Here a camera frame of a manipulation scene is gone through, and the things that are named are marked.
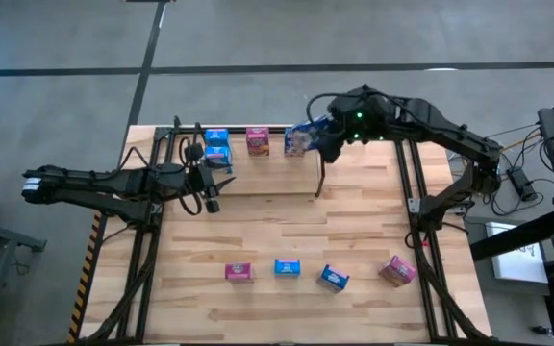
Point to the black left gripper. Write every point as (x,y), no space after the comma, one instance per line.
(193,185)

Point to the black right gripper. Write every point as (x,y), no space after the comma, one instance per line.
(378,125)

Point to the Frosted Flakes cereal box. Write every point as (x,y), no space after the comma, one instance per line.
(316,129)
(333,278)
(290,146)

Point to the Rice Krispies cereal box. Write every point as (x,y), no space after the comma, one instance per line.
(218,155)
(217,136)
(287,267)

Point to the Raisin Bran cereal box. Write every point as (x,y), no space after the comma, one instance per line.
(397,270)
(258,141)
(238,271)

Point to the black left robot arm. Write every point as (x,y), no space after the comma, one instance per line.
(89,185)

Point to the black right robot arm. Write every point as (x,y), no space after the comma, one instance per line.
(450,132)

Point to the yellow black hazard tape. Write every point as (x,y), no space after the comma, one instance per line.
(84,279)

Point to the black power brick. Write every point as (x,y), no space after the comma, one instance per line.
(522,185)

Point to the black beam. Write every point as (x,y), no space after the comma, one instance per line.
(512,236)

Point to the white board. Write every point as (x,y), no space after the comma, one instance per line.
(517,266)

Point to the small black item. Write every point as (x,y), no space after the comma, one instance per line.
(541,330)

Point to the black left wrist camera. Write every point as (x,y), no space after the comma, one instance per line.
(202,180)

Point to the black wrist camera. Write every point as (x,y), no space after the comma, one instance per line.
(360,102)
(202,180)

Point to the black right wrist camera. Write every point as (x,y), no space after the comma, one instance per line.
(360,102)

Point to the black aluminium rig frame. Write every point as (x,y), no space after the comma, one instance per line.
(238,130)

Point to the low wooden shelf black frame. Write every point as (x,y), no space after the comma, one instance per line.
(277,168)

